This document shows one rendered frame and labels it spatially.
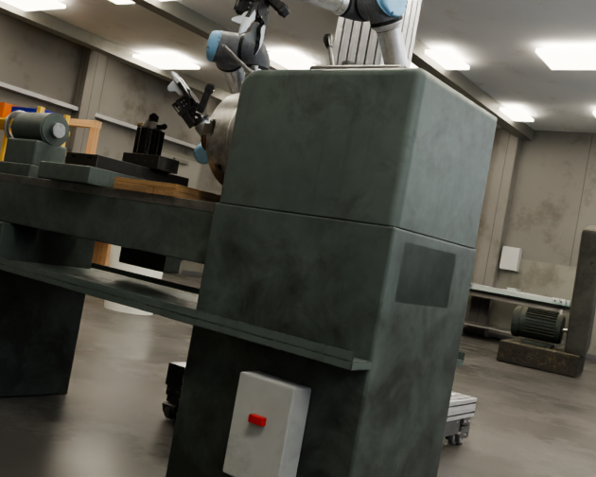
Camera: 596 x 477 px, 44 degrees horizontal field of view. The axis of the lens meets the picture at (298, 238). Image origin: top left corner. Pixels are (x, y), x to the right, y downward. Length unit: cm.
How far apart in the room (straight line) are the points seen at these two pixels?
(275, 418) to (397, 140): 73
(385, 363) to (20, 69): 1017
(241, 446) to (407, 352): 48
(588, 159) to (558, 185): 57
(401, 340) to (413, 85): 62
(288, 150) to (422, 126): 38
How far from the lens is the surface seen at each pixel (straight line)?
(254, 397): 189
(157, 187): 238
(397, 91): 184
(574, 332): 841
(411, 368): 195
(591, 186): 1190
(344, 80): 194
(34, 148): 316
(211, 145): 228
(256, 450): 189
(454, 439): 367
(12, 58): 1157
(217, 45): 280
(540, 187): 1209
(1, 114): 953
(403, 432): 200
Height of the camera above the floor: 76
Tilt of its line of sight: 1 degrees up
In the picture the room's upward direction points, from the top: 10 degrees clockwise
